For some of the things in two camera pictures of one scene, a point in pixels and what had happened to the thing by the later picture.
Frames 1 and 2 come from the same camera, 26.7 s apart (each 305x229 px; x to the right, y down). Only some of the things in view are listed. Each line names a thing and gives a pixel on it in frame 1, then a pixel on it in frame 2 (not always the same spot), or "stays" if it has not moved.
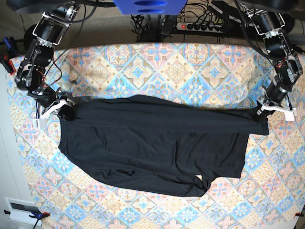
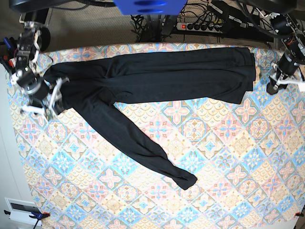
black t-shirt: (158, 145) → (93, 87)
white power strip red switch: (199, 27) stays
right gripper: (276, 91) → (286, 68)
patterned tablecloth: (270, 194) stays
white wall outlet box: (20, 211) stays
